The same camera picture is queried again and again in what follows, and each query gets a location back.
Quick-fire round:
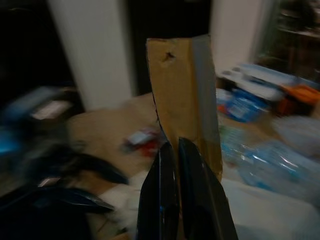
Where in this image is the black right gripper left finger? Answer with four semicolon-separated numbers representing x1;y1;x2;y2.
137;142;180;240

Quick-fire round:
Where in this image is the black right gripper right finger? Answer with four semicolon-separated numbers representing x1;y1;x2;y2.
177;136;239;240

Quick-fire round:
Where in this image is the brown cardboard piece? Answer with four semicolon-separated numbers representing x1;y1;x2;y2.
145;34;224;181

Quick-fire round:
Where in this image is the black rubbish bag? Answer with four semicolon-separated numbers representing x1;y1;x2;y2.
0;149;131;240

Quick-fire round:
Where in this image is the white crumpled tissue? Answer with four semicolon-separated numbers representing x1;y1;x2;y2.
101;174;146;233

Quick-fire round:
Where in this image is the small red and white wrapper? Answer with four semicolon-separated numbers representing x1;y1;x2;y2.
122;126;168;154

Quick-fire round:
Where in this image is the clear plastic water bottle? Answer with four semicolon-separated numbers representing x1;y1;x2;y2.
221;126;320;203

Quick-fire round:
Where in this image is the white plastic bag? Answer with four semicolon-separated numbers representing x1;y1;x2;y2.
219;178;320;240

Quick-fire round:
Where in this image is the blue plastic packet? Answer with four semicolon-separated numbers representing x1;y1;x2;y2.
216;88;270;123

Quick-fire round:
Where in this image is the blue and white package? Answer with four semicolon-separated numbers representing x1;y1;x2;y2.
219;62;307;101

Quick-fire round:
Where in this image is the orange packet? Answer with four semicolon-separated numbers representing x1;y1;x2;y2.
278;84;320;116

